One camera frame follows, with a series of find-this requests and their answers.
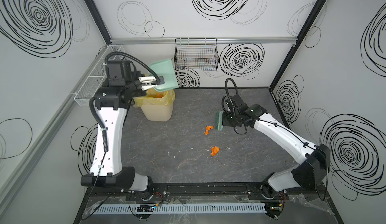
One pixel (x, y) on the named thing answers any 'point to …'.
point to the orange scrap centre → (159, 96)
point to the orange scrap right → (208, 128)
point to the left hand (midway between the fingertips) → (140, 75)
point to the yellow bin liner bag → (154, 97)
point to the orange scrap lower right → (214, 150)
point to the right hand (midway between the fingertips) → (221, 120)
